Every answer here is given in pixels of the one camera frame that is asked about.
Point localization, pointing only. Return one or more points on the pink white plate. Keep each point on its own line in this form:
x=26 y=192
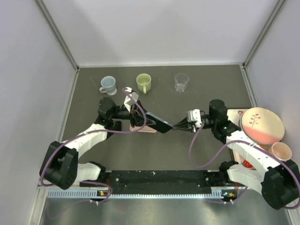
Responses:
x=262 y=126

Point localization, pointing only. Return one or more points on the white tray with strawberries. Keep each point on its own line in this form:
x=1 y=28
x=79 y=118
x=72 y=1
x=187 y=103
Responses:
x=234 y=115

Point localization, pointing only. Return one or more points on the green mug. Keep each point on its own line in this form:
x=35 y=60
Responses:
x=143 y=83

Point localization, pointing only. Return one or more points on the light blue cable duct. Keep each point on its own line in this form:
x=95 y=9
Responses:
x=101 y=193

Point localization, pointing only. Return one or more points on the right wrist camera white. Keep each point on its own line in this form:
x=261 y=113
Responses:
x=194 y=117

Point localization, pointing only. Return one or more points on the pink mug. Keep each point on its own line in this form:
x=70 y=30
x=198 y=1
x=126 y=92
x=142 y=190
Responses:
x=281 y=151

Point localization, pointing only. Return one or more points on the orange patterned bowl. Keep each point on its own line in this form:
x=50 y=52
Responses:
x=263 y=147

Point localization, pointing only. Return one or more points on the light blue footed cup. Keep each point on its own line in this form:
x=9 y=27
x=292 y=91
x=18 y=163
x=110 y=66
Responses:
x=108 y=85

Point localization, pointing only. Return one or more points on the clear glass tumbler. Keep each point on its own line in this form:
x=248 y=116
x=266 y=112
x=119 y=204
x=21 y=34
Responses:
x=181 y=82

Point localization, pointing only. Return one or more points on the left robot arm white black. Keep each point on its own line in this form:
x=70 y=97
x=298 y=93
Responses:
x=60 y=166

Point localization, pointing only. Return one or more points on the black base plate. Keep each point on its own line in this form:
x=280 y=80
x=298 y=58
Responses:
x=166 y=182

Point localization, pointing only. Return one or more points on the dark phone blue edge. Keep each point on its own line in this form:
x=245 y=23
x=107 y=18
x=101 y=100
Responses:
x=161 y=126

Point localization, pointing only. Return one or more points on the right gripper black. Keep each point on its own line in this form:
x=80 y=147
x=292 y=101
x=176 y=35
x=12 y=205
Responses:
x=184 y=125

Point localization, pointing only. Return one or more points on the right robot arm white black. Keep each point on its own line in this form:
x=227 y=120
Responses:
x=277 y=181

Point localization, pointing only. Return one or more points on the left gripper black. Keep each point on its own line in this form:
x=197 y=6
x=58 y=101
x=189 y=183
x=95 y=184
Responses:
x=137 y=116

